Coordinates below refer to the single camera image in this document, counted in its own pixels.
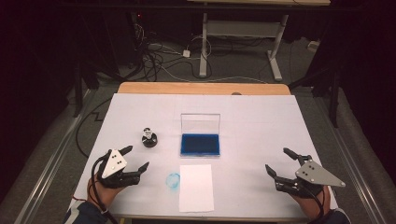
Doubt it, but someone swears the long white floor cable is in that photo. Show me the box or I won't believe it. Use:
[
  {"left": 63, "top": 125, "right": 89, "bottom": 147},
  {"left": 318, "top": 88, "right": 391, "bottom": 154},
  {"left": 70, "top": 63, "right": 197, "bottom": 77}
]
[{"left": 157, "top": 63, "right": 269, "bottom": 85}]

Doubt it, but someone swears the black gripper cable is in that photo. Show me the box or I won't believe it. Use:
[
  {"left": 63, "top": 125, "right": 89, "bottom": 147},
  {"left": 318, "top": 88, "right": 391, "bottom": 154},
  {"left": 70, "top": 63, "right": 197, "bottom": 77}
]
[
  {"left": 91, "top": 150, "right": 120, "bottom": 224},
  {"left": 297, "top": 181, "right": 327, "bottom": 218}
]

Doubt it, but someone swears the tangle of floor cables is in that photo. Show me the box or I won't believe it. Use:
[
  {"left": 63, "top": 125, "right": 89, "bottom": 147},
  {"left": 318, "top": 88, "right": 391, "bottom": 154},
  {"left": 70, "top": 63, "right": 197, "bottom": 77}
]
[{"left": 130, "top": 21, "right": 219, "bottom": 83}]

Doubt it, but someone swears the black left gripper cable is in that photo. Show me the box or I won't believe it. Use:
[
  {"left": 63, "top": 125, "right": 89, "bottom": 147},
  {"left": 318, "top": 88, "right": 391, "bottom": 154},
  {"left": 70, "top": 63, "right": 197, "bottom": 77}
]
[{"left": 91, "top": 150, "right": 120, "bottom": 224}]

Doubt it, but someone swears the white power strip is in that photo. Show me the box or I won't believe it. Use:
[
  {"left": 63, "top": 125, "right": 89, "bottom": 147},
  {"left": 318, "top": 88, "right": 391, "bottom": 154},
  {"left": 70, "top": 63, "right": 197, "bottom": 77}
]
[{"left": 306, "top": 40, "right": 321, "bottom": 53}]

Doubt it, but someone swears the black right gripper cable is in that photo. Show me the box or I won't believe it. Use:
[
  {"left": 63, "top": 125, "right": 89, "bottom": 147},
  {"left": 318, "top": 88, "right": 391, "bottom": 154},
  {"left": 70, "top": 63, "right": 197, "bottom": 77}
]
[{"left": 297, "top": 181, "right": 327, "bottom": 218}]

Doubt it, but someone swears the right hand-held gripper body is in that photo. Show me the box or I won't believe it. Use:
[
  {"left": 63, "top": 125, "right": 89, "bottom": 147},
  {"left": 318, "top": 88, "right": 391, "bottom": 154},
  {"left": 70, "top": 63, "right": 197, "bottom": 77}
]
[{"left": 275, "top": 154, "right": 347, "bottom": 199}]

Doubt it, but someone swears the person's left hand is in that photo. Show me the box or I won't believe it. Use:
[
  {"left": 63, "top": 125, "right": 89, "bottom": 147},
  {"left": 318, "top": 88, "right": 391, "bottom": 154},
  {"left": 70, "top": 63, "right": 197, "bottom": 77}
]
[{"left": 87, "top": 176, "right": 126, "bottom": 209}]

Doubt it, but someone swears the person's right hand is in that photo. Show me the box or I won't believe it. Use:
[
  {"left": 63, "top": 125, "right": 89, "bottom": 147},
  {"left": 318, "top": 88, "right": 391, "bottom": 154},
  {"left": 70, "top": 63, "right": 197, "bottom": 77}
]
[{"left": 290, "top": 185, "right": 332, "bottom": 220}]

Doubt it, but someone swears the black floor cable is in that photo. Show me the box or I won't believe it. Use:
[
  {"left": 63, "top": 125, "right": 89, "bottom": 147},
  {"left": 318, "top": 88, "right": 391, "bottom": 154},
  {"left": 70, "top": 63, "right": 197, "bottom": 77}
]
[{"left": 75, "top": 97, "right": 113, "bottom": 158}]

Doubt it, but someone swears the small white paper sheet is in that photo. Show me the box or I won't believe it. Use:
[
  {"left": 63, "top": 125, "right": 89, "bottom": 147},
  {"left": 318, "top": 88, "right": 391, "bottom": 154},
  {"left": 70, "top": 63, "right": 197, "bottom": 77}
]
[{"left": 178, "top": 163, "right": 216, "bottom": 214}]

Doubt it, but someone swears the black round stamp cap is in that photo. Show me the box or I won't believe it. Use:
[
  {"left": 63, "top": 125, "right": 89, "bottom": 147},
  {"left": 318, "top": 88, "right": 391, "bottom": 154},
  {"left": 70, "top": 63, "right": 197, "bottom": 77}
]
[{"left": 141, "top": 138, "right": 159, "bottom": 148}]

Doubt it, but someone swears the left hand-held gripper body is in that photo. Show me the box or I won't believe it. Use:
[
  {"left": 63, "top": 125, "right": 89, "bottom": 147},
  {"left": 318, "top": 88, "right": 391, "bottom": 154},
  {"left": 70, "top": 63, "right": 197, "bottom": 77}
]
[{"left": 96, "top": 148, "right": 142, "bottom": 189}]

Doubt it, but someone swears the large white table cover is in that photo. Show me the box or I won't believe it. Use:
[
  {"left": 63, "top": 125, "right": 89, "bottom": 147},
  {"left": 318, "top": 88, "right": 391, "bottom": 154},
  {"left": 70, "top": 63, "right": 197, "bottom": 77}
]
[{"left": 66, "top": 92, "right": 340, "bottom": 220}]

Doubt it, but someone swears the stamp with clear handle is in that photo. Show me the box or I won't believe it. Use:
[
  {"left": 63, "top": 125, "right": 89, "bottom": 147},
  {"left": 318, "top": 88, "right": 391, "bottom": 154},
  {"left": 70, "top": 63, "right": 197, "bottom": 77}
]
[{"left": 142, "top": 127, "right": 158, "bottom": 143}]

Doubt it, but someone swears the blue ink pad case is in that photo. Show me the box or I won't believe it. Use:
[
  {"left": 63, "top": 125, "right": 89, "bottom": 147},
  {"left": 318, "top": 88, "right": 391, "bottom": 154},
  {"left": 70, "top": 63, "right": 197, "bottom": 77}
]
[{"left": 179, "top": 113, "right": 221, "bottom": 158}]

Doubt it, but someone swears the aluminium rail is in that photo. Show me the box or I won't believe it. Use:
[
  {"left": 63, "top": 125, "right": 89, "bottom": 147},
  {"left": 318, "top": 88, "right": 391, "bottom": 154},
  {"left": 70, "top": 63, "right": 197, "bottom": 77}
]
[
  {"left": 12, "top": 88, "right": 96, "bottom": 224},
  {"left": 311, "top": 92, "right": 389, "bottom": 224}
]

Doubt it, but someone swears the white metal desk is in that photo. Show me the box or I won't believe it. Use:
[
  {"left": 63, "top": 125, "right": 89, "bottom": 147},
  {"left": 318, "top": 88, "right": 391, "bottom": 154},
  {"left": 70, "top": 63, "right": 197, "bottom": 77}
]
[{"left": 186, "top": 0, "right": 332, "bottom": 82}]

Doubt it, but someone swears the black stand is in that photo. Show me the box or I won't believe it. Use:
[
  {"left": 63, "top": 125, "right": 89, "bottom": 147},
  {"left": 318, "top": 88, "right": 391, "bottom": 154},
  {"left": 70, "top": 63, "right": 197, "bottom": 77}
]
[
  {"left": 289, "top": 68, "right": 342, "bottom": 129},
  {"left": 73, "top": 62, "right": 101, "bottom": 119}
]

